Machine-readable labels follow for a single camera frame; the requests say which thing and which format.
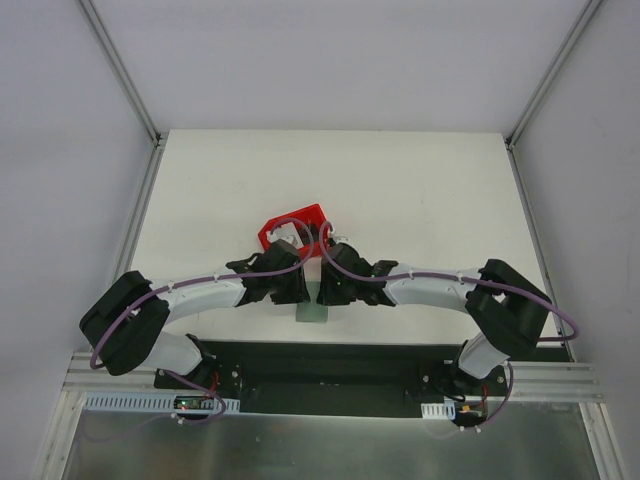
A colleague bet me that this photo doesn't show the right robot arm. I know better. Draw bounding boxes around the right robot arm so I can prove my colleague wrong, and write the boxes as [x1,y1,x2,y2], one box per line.
[317,242,550,395]

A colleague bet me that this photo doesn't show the right aluminium frame rail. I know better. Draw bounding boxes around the right aluminium frame rail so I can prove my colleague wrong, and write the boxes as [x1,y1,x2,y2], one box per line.
[507,1,639,479]

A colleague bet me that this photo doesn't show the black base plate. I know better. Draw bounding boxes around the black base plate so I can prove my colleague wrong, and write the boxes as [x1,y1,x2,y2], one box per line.
[153,337,509,415]

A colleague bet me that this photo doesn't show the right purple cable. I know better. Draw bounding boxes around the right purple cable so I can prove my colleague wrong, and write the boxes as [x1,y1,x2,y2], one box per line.
[317,220,581,344]

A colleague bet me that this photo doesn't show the left aluminium frame rail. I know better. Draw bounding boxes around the left aluminium frame rail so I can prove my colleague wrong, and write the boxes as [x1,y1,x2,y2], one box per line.
[34,0,168,479]

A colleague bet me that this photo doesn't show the white cable duct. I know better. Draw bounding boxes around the white cable duct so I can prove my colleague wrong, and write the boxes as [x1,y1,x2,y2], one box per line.
[420,401,456,421]
[84,392,222,415]

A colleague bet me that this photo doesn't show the right white cable duct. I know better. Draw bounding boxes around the right white cable duct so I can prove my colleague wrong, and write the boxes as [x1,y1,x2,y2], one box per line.
[420,401,456,421]

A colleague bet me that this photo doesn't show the red plastic card bin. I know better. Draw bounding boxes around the red plastic card bin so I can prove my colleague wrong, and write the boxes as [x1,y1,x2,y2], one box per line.
[257,204,328,258]

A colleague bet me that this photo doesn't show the purple cable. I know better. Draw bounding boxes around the purple cable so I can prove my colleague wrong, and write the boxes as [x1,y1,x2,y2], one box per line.
[317,220,581,344]
[88,216,316,371]

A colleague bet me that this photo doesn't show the green leather card holder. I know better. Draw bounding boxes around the green leather card holder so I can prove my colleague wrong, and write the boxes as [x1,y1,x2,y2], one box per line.
[295,281,329,323]

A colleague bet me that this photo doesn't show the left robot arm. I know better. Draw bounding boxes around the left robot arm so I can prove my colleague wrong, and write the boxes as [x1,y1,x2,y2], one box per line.
[79,240,309,389]

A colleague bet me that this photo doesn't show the aluminium frame rail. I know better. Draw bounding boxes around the aluminium frame rail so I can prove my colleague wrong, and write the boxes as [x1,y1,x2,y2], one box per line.
[507,1,639,479]
[34,0,168,479]

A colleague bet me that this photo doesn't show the dark cards in bin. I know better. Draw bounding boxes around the dark cards in bin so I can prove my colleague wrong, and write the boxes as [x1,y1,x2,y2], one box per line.
[298,224,319,246]

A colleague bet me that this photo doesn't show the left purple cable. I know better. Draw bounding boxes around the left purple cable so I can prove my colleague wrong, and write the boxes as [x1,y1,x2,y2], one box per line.
[88,216,316,371]

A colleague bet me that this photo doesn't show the left white cable duct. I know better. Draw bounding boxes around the left white cable duct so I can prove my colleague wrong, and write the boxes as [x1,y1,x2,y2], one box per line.
[84,392,222,415]

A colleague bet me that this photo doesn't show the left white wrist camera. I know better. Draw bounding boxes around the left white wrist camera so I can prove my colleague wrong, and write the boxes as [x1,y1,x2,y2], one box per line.
[276,224,302,248]

